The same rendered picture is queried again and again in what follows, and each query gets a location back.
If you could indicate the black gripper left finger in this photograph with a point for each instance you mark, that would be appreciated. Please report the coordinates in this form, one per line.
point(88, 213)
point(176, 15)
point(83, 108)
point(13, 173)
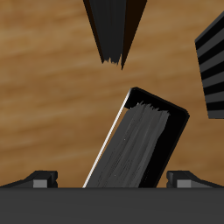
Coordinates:
point(43, 178)

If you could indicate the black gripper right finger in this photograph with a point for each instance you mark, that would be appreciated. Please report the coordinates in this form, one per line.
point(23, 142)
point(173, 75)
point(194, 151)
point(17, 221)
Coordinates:
point(180, 179)

